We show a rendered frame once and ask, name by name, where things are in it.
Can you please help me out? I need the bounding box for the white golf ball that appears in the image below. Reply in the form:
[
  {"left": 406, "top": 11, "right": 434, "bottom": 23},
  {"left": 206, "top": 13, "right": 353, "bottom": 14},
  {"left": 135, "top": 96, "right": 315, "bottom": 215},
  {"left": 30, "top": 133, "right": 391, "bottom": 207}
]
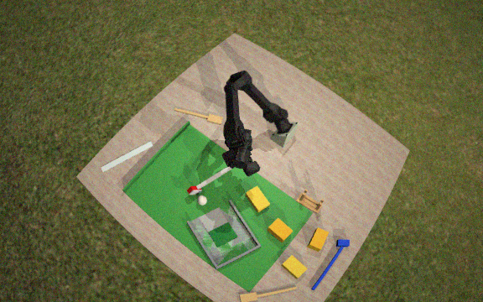
[{"left": 197, "top": 196, "right": 207, "bottom": 205}]

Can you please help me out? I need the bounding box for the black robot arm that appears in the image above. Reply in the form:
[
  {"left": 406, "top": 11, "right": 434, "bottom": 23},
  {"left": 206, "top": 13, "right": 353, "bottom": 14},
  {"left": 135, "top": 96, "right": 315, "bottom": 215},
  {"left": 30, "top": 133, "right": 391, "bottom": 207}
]
[{"left": 222, "top": 70, "right": 293, "bottom": 169}]

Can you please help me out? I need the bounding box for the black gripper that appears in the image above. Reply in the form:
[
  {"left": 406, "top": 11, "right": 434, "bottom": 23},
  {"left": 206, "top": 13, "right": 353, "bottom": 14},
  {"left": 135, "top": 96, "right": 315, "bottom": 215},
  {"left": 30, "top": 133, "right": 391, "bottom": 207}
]
[{"left": 231, "top": 140, "right": 260, "bottom": 177}]

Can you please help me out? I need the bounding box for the white flat bar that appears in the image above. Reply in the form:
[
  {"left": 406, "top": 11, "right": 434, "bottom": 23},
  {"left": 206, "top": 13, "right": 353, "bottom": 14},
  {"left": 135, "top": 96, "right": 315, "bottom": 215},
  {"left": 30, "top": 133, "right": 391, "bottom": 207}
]
[{"left": 101, "top": 142, "right": 153, "bottom": 172}]

